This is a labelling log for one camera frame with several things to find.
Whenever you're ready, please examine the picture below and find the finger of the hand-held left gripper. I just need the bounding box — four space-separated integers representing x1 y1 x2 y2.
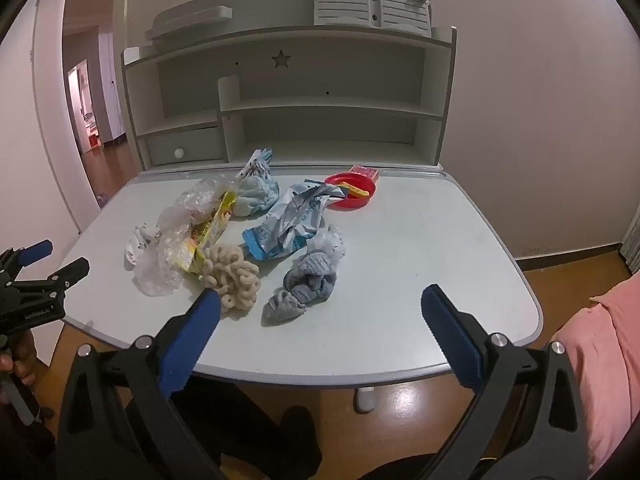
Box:
0 240 54 276
10 257 91 301

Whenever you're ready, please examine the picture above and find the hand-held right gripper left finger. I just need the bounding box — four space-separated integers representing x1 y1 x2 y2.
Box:
56 287 226 480

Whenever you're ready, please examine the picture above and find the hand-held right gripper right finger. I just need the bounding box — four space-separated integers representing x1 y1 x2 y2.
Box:
420 284 593 480

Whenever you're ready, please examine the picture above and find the clear plastic bag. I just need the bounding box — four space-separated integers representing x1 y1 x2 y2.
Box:
134 177 241 298

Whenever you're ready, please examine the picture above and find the yellow snack wrapper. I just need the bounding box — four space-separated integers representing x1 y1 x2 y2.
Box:
185 191 237 276

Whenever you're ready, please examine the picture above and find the blue silver snack wrapper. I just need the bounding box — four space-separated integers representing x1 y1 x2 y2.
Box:
241 180 351 261

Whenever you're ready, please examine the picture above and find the white long packet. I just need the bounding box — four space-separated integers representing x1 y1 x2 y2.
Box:
236 147 275 181

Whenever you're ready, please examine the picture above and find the person's left hand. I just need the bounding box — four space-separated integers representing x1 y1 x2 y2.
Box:
0 332 39 386

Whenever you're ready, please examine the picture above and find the white patterned crumpled cloth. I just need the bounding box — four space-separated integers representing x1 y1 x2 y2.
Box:
125 222 162 268

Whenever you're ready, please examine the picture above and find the white desk foot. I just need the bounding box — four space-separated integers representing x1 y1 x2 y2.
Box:
354 386 376 414

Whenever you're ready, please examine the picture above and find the grey sock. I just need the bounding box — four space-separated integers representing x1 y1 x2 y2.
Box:
262 252 342 326

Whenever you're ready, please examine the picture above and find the person's black sock foot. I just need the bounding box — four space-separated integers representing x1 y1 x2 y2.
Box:
280 405 323 477

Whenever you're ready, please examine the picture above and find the white dotted crumpled cloth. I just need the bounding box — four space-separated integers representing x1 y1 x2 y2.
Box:
306 225 347 267

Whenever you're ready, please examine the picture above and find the light blue crumpled cloth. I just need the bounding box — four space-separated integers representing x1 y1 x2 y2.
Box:
234 172 281 219

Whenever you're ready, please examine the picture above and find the bed with pink blanket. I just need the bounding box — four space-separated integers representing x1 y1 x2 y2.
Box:
555 270 640 480

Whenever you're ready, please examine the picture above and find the red bowl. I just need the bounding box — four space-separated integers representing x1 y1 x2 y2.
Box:
324 172 377 210

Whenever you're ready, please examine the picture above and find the grey hutch drawer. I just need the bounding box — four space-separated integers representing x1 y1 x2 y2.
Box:
146 127 226 166

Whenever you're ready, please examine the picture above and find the pale patterned curtain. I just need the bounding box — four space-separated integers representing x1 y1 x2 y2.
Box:
620 210 640 274

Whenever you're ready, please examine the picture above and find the white desk hutch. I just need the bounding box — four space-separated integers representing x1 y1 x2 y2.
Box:
121 25 458 173

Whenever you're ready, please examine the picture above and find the grey flat tray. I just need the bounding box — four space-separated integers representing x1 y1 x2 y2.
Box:
145 6 234 41

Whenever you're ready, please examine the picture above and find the grey book stand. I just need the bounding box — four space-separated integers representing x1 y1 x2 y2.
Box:
313 0 433 38

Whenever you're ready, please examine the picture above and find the beige curly ring bundle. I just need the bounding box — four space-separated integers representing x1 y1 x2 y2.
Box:
199 244 262 319

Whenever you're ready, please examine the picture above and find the white door frame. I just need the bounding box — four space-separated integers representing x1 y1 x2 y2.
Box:
30 0 131 236

